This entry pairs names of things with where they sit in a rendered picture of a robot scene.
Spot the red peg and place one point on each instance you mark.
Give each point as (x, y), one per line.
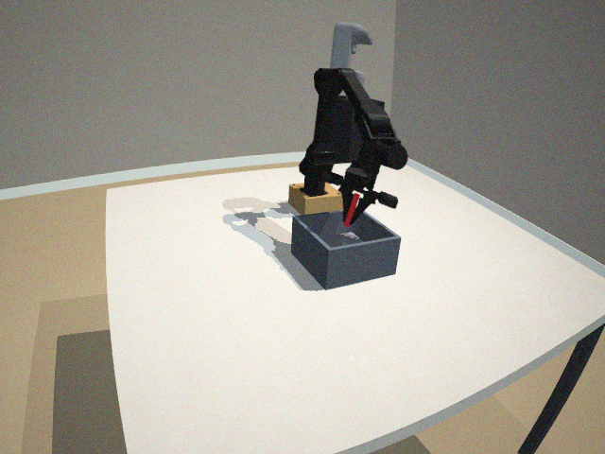
(351, 210)

